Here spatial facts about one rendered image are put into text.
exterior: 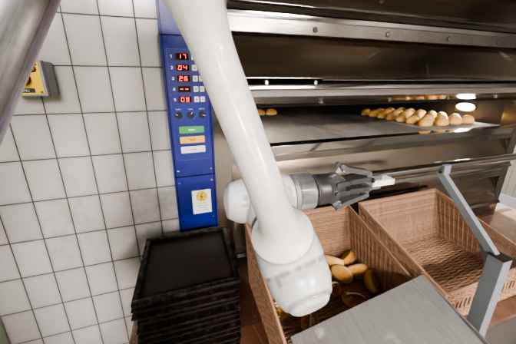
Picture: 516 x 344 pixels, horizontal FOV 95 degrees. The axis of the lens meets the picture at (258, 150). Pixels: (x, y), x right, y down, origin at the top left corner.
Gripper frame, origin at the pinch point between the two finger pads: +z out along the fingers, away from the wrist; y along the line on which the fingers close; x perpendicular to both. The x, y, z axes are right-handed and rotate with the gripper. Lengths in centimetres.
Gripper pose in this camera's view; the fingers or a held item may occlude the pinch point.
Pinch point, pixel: (379, 180)
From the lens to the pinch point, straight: 71.4
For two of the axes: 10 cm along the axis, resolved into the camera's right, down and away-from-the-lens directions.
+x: 2.8, 2.7, -9.2
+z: 9.6, -0.8, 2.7
